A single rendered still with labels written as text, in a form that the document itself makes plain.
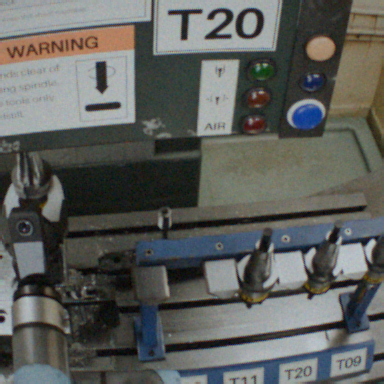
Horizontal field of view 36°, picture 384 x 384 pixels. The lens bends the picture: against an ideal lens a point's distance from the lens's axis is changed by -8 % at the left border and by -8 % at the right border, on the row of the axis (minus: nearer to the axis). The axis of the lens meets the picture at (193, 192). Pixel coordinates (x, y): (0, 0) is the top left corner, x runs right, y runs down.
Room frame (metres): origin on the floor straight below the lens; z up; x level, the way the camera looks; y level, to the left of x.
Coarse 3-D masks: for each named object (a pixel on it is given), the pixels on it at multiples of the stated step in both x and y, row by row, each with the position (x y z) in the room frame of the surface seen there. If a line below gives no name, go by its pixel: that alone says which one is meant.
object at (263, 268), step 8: (256, 248) 0.52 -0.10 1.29; (272, 248) 0.52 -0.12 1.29; (256, 256) 0.51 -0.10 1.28; (264, 256) 0.51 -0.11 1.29; (272, 256) 0.52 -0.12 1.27; (248, 264) 0.52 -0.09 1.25; (256, 264) 0.51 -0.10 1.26; (264, 264) 0.51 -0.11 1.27; (272, 264) 0.52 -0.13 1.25; (248, 272) 0.51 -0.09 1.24; (256, 272) 0.50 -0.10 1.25; (264, 272) 0.50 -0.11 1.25; (272, 272) 0.52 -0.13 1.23; (256, 280) 0.50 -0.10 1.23; (264, 280) 0.50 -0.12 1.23
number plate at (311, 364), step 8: (304, 360) 0.49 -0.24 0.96; (312, 360) 0.49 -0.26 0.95; (280, 368) 0.47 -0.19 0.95; (288, 368) 0.47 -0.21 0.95; (296, 368) 0.47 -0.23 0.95; (304, 368) 0.47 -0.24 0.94; (312, 368) 0.47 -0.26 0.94; (280, 376) 0.46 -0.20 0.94; (288, 376) 0.46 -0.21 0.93; (296, 376) 0.46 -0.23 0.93; (304, 376) 0.46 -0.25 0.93; (312, 376) 0.46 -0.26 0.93
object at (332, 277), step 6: (312, 252) 0.56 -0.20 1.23; (306, 258) 0.55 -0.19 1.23; (306, 264) 0.54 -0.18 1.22; (306, 270) 0.53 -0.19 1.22; (312, 270) 0.53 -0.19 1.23; (336, 270) 0.53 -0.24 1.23; (312, 276) 0.52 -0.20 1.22; (318, 276) 0.52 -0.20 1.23; (324, 276) 0.52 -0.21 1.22; (330, 276) 0.52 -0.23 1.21; (336, 276) 0.52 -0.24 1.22; (312, 282) 0.52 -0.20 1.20; (318, 282) 0.52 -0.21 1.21; (330, 282) 0.52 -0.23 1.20
